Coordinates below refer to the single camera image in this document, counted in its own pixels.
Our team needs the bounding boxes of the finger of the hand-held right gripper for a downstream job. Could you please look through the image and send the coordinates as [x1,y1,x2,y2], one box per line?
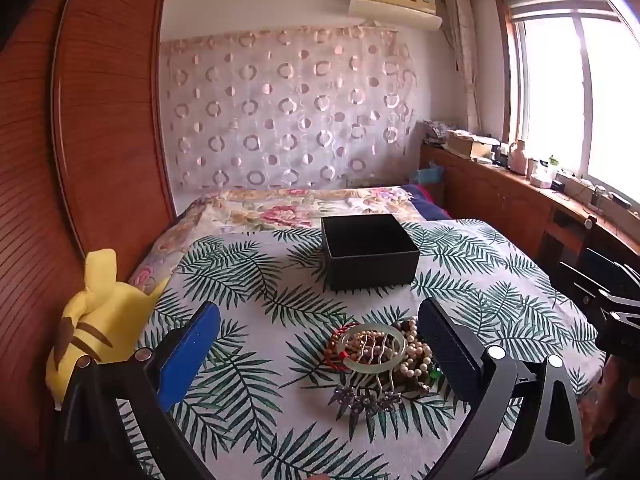
[597,287,640,356]

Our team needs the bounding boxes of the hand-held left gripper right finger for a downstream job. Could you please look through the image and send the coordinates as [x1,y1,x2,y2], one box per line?
[417,297,586,480]

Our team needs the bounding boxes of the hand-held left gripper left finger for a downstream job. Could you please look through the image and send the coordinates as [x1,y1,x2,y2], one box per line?
[52,301,222,480]

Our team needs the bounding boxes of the white bead bracelet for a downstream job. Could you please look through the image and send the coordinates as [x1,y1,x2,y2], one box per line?
[350,317,436,386]

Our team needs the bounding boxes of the brown wooden bead bracelet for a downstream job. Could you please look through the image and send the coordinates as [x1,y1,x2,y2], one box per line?
[390,320,442,397]

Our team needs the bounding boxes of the black square box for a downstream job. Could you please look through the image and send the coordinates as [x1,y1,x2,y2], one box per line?
[320,213,421,292]

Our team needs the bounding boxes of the purple flower hair comb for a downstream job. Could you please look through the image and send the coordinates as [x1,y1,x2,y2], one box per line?
[327,332,404,416]

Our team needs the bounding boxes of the yellow plush toy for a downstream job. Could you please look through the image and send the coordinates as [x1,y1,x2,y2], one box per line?
[45,248,171,406]

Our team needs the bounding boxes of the person's dark clothing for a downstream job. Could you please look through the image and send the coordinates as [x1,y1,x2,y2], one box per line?
[585,355,640,480]

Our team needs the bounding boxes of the pale green jade bangle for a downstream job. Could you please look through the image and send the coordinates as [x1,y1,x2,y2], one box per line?
[336,324,407,372]

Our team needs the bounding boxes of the navy and red blanket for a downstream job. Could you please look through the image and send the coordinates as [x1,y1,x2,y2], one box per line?
[402,184,454,221]

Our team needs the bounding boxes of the floral blanket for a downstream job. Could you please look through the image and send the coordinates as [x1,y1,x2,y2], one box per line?
[127,185,426,286]

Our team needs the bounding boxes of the long wooden cabinet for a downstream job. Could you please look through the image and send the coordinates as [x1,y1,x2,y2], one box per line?
[420,142,640,281]

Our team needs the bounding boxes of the white container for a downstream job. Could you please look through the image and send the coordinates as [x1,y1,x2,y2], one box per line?
[527,157,557,187]

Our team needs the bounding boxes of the blue plastic bag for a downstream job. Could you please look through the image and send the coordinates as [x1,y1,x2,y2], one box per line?
[410,167,444,187]

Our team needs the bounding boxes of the pink jug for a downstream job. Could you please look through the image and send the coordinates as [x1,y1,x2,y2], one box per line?
[509,140,529,174]

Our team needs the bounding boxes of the cardboard box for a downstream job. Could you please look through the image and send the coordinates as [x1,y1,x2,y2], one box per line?
[446,130,496,159]

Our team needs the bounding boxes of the window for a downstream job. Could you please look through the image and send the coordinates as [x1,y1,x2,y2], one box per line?
[492,0,640,221]

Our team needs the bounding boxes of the brown wooden wardrobe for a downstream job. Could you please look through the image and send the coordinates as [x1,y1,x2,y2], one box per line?
[0,0,177,461]

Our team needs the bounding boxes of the pale window curtain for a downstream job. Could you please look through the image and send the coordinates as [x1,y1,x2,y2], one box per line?
[444,0,483,133]

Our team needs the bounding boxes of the cream air conditioner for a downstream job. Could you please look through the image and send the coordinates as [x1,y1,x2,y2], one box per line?
[347,0,444,29]

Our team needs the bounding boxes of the red string bracelet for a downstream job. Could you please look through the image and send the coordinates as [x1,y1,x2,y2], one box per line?
[325,326,352,368]

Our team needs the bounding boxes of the circle pattern wall curtain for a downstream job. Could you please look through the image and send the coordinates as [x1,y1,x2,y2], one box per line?
[159,24,419,194]

